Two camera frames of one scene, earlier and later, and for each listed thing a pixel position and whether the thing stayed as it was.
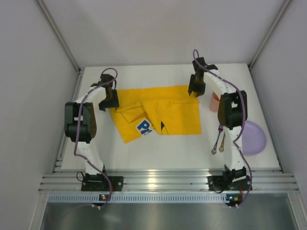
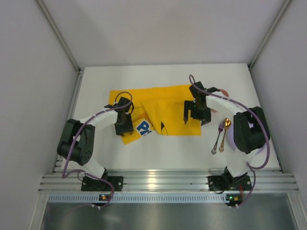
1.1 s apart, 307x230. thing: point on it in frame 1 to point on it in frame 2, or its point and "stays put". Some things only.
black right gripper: x=196 y=86 to x=196 y=114
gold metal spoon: x=221 y=148 stays put
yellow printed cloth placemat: x=171 y=109 stays put
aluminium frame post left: x=59 y=35 stays put
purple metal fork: x=220 y=129 stays put
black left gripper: x=109 y=103 to x=124 y=128
